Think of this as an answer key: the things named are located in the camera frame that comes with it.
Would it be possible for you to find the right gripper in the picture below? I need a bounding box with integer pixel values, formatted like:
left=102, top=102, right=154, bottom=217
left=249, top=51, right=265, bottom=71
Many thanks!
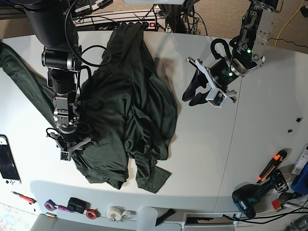
left=46, top=128, right=94, bottom=154

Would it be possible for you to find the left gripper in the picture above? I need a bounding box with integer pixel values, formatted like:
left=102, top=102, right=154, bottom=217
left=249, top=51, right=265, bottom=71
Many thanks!
left=182, top=57, right=237, bottom=106

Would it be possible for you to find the dark green t-shirt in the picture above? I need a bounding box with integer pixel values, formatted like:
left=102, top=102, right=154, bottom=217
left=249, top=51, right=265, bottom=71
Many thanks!
left=0, top=23, right=179, bottom=194

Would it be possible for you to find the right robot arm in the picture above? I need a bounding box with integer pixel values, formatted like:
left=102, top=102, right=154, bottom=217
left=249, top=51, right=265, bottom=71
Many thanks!
left=14, top=0, right=91, bottom=160

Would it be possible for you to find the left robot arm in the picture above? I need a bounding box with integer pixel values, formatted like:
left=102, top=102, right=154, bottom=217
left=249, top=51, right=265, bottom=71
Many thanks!
left=182, top=0, right=279, bottom=108

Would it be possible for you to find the white handheld game console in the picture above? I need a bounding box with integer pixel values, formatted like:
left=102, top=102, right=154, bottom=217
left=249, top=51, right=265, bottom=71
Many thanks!
left=0, top=135, right=21, bottom=185

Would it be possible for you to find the purple tape roll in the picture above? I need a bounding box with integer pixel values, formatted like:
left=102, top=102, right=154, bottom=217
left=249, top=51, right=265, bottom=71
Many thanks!
left=44, top=200, right=56, bottom=211

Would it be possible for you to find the red screwdriver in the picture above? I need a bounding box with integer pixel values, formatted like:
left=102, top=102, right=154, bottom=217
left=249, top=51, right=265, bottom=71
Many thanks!
left=12, top=191, right=36, bottom=205

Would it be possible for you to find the red tape roll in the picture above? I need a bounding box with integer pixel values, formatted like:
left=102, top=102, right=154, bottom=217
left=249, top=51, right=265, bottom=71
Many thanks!
left=86, top=209, right=99, bottom=220

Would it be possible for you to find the black power strip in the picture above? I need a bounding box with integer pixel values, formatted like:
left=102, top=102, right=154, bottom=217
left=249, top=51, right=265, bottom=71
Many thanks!
left=119, top=20, right=167, bottom=32

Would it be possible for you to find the white tape dispenser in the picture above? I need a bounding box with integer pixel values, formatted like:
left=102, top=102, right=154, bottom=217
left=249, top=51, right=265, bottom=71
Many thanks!
left=105, top=206, right=136, bottom=222

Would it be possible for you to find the orange black utility knife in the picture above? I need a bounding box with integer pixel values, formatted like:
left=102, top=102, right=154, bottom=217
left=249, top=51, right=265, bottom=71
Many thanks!
left=256, top=150, right=287, bottom=184

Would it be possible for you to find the teal black power drill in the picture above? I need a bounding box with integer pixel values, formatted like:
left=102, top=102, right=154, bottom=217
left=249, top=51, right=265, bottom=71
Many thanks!
left=232, top=169, right=289, bottom=219

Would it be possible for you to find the red square tag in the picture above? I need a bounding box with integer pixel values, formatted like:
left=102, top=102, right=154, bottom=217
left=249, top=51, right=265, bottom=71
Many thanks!
left=271, top=199, right=283, bottom=211

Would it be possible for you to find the blue box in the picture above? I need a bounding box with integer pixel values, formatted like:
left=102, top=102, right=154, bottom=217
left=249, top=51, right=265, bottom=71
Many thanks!
left=291, top=164, right=308, bottom=195

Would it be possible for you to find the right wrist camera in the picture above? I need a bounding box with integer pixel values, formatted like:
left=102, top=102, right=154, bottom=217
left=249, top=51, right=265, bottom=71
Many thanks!
left=60, top=151, right=72, bottom=161

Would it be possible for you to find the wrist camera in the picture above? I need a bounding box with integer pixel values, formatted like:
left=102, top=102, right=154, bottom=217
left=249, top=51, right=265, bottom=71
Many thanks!
left=205, top=88, right=227, bottom=108
left=60, top=151, right=72, bottom=161

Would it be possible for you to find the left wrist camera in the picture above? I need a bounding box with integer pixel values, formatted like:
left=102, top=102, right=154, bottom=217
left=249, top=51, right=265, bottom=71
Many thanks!
left=205, top=88, right=227, bottom=108

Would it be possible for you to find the black action camera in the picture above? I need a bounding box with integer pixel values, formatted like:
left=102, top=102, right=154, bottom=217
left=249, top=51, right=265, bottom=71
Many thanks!
left=67, top=197, right=90, bottom=214

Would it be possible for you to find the yellow extension cable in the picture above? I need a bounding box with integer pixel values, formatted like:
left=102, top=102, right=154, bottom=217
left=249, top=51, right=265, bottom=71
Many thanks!
left=275, top=6, right=308, bottom=47

